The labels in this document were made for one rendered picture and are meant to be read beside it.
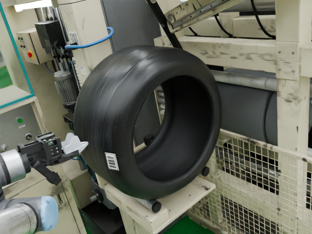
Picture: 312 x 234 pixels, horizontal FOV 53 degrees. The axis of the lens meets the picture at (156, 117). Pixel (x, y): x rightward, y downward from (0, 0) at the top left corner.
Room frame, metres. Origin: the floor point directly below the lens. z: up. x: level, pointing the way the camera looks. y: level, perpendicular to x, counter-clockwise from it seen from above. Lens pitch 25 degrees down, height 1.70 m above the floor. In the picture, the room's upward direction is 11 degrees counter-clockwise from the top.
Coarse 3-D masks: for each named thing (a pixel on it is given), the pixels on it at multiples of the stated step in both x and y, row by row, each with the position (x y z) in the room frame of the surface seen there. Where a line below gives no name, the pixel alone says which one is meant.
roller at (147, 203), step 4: (140, 200) 0.99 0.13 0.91; (144, 200) 0.97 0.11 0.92; (148, 200) 0.96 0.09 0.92; (152, 200) 0.95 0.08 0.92; (156, 200) 0.96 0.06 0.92; (144, 204) 0.96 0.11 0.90; (148, 204) 0.95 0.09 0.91; (152, 204) 0.93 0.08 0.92; (156, 204) 0.93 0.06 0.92; (160, 204) 0.94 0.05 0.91; (148, 208) 0.95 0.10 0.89; (152, 208) 0.92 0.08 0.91; (156, 208) 0.93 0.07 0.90; (160, 208) 0.94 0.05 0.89; (156, 212) 0.93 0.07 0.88
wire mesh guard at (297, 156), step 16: (256, 144) 1.09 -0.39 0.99; (208, 160) 1.34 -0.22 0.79; (224, 160) 1.25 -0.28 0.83; (288, 160) 0.98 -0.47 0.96; (304, 160) 0.93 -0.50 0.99; (208, 176) 1.35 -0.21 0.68; (224, 176) 1.26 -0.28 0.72; (240, 176) 1.18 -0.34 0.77; (256, 176) 1.11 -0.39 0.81; (272, 176) 1.05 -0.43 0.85; (288, 176) 0.98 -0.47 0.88; (304, 176) 0.94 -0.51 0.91; (288, 192) 0.98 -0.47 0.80; (192, 208) 1.50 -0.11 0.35; (272, 208) 1.05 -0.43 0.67; (288, 208) 0.98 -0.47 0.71; (208, 224) 1.39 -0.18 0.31; (256, 224) 1.12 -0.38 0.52; (288, 224) 0.98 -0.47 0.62; (304, 224) 0.93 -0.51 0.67
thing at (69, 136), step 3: (66, 135) 0.91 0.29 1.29; (69, 135) 0.91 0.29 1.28; (72, 135) 0.91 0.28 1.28; (66, 138) 0.90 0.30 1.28; (69, 138) 0.91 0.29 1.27; (66, 141) 0.90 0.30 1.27; (69, 141) 0.90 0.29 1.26; (63, 144) 0.89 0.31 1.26; (66, 144) 0.90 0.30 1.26; (63, 147) 0.90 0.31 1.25; (63, 153) 0.88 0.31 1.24
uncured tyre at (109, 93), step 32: (128, 64) 0.99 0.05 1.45; (160, 64) 0.99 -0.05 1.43; (192, 64) 1.06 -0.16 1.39; (96, 96) 0.97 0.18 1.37; (128, 96) 0.91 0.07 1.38; (192, 96) 1.30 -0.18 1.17; (96, 128) 0.90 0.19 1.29; (128, 128) 0.88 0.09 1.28; (160, 128) 1.32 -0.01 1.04; (192, 128) 1.26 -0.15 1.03; (96, 160) 0.90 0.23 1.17; (128, 160) 0.86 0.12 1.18; (160, 160) 1.22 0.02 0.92; (192, 160) 1.14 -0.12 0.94; (128, 192) 0.88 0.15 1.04; (160, 192) 0.92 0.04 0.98
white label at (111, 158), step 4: (108, 156) 0.85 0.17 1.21; (112, 156) 0.84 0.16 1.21; (108, 160) 0.85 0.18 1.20; (112, 160) 0.84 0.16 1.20; (116, 160) 0.84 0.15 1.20; (108, 164) 0.86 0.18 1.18; (112, 164) 0.85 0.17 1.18; (116, 164) 0.84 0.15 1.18; (112, 168) 0.85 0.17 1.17; (116, 168) 0.84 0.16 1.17
